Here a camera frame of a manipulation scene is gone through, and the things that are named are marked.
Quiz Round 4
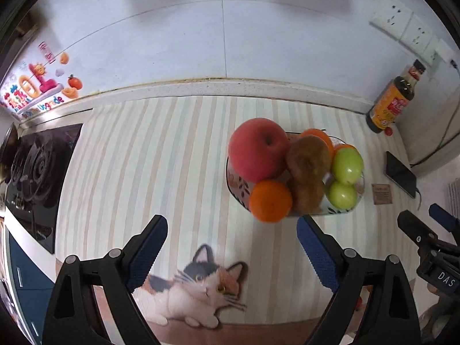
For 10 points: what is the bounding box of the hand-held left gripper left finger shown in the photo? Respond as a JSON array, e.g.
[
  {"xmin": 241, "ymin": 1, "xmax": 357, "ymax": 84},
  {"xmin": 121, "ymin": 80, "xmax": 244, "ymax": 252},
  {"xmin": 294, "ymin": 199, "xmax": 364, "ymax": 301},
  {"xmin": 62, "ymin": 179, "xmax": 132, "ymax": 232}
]
[{"xmin": 42, "ymin": 214, "xmax": 169, "ymax": 345}]

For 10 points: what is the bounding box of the black gas stove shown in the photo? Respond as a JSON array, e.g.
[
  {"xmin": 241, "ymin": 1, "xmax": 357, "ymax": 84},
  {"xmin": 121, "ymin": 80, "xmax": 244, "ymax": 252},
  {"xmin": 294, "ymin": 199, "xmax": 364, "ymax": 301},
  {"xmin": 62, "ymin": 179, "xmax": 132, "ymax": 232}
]
[{"xmin": 3, "ymin": 123, "xmax": 84, "ymax": 256}]

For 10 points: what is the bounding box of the small brown card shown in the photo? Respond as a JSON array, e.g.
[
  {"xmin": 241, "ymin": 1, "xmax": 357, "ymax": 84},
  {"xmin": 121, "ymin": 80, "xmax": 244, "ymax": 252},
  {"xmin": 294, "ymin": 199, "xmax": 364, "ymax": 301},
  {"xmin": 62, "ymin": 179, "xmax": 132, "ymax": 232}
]
[{"xmin": 371, "ymin": 183, "xmax": 392, "ymax": 205}]

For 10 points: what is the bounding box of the dark sauce bottle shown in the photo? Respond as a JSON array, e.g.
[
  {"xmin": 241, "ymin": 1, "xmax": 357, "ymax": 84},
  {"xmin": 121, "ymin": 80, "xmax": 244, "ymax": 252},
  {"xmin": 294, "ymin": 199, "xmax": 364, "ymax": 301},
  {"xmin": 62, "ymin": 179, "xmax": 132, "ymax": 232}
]
[{"xmin": 366, "ymin": 59, "xmax": 426, "ymax": 134}]

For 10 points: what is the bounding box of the blue base cabinet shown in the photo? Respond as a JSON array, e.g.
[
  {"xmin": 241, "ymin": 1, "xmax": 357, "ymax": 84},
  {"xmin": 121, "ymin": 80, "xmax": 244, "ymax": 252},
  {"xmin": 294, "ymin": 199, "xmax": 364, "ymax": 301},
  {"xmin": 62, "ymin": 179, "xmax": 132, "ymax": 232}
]
[{"xmin": 5, "ymin": 230, "xmax": 54, "ymax": 295}]

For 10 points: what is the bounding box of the green apple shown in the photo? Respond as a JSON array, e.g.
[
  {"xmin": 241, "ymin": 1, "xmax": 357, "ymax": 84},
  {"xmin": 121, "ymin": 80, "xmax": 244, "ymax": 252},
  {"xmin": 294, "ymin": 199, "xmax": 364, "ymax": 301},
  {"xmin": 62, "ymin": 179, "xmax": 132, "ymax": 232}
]
[
  {"xmin": 325, "ymin": 181, "xmax": 358, "ymax": 210},
  {"xmin": 331, "ymin": 147, "xmax": 363, "ymax": 186}
]

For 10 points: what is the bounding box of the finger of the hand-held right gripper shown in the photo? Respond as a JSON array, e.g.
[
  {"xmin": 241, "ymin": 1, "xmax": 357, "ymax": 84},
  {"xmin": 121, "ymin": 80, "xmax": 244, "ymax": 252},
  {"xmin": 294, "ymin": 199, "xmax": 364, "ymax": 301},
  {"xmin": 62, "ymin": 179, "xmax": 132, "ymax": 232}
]
[
  {"xmin": 397, "ymin": 210, "xmax": 437, "ymax": 256},
  {"xmin": 429, "ymin": 203, "xmax": 460, "ymax": 239}
]

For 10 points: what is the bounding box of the striped cat print tablecloth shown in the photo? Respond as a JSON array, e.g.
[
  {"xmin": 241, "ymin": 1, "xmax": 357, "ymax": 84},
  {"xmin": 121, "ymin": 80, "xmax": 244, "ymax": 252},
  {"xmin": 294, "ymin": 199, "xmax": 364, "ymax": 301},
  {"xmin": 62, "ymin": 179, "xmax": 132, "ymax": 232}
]
[{"xmin": 54, "ymin": 95, "xmax": 432, "ymax": 345}]

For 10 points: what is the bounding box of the white wall socket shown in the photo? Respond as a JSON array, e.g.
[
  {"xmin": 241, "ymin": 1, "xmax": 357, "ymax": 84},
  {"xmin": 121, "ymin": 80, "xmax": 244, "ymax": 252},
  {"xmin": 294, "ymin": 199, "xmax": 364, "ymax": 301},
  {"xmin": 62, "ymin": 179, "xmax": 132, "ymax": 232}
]
[
  {"xmin": 370, "ymin": 0, "xmax": 414, "ymax": 40},
  {"xmin": 424, "ymin": 36, "xmax": 453, "ymax": 66},
  {"xmin": 400, "ymin": 14, "xmax": 435, "ymax": 49}
]

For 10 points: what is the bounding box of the colourful wall sticker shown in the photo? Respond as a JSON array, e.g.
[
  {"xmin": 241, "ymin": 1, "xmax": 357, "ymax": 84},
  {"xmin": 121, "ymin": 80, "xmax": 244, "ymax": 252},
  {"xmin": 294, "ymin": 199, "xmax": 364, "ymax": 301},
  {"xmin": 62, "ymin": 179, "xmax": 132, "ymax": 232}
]
[{"xmin": 0, "ymin": 41, "xmax": 84, "ymax": 119}]

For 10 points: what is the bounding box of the white charger plug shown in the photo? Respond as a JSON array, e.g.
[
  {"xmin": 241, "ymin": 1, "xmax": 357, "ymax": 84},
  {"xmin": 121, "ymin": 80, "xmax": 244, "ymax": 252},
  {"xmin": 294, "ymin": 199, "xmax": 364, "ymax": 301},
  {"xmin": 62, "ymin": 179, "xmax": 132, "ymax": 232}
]
[{"xmin": 435, "ymin": 39, "xmax": 459, "ymax": 62}]

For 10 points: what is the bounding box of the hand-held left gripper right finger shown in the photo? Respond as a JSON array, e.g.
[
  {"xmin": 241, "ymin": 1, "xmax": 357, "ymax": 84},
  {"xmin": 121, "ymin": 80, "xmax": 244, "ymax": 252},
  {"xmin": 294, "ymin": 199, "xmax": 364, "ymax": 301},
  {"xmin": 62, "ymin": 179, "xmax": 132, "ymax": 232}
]
[{"xmin": 296, "ymin": 216, "xmax": 421, "ymax": 345}]

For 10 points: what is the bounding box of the black charging cable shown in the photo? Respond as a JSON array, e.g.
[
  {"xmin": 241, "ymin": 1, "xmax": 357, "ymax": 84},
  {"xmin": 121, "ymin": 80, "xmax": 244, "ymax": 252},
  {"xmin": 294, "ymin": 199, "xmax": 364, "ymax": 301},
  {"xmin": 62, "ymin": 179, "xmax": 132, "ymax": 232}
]
[{"xmin": 410, "ymin": 59, "xmax": 460, "ymax": 210}]

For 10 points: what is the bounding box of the oval floral ceramic plate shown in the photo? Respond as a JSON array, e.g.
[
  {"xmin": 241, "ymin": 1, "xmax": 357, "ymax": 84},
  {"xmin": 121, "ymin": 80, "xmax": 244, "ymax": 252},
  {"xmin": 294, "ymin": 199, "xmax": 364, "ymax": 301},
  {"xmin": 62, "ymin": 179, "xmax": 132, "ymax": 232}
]
[{"xmin": 226, "ymin": 131, "xmax": 366, "ymax": 217}]

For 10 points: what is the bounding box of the big red apple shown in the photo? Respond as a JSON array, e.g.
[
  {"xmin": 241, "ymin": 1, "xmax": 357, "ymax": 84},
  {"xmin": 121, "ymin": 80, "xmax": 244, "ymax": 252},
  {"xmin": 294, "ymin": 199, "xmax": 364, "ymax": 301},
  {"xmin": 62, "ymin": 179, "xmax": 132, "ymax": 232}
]
[{"xmin": 229, "ymin": 117, "xmax": 291, "ymax": 183}]

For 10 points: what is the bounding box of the black smartphone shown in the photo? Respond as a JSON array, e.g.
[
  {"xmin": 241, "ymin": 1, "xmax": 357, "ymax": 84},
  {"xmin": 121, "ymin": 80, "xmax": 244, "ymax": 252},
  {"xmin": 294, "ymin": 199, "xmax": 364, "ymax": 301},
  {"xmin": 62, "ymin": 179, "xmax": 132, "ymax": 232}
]
[{"xmin": 384, "ymin": 151, "xmax": 417, "ymax": 199}]

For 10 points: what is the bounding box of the brown kiwi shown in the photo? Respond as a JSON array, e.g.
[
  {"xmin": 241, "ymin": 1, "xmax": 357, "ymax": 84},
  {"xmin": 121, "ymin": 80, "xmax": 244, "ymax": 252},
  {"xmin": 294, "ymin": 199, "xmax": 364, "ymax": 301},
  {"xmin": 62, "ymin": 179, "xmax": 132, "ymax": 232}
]
[
  {"xmin": 287, "ymin": 178, "xmax": 326, "ymax": 213},
  {"xmin": 286, "ymin": 135, "xmax": 332, "ymax": 182}
]

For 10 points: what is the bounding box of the large orange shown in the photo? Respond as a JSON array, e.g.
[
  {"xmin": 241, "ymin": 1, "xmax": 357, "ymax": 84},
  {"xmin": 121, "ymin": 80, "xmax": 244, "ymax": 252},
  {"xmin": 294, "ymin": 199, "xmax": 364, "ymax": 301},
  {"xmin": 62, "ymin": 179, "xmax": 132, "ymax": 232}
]
[{"xmin": 298, "ymin": 128, "xmax": 335, "ymax": 155}]

